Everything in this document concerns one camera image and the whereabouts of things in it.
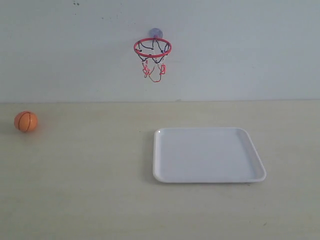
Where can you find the small orange toy basketball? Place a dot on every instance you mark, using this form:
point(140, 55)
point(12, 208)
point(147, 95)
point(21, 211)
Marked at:
point(26, 121)

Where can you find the red mini basketball hoop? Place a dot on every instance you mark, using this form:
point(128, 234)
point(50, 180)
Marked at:
point(152, 52)

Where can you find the white rectangular plastic tray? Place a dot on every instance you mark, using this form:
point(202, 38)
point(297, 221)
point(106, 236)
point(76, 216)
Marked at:
point(205, 155)

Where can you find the clear suction cup mount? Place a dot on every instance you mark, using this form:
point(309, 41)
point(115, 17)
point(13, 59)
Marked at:
point(155, 33)

